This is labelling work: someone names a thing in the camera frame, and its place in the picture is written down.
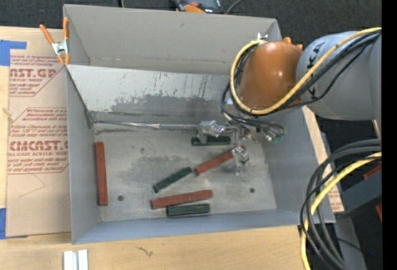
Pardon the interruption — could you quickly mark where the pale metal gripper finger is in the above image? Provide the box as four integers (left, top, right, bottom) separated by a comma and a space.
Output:
231, 145, 251, 174
197, 120, 225, 145

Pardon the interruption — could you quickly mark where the brown cardboard board, red print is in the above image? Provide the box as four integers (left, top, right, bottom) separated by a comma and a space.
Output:
0, 25, 346, 239

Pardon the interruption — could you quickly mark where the grey metal bin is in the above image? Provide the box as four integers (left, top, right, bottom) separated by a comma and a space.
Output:
63, 4, 337, 245

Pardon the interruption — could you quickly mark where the dark green flat block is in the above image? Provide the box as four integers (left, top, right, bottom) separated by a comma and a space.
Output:
191, 135, 232, 146
166, 203, 211, 217
152, 166, 193, 194

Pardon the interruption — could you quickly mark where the red-brown flat block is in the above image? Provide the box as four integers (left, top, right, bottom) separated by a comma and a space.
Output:
194, 145, 248, 176
150, 189, 214, 210
94, 142, 109, 207

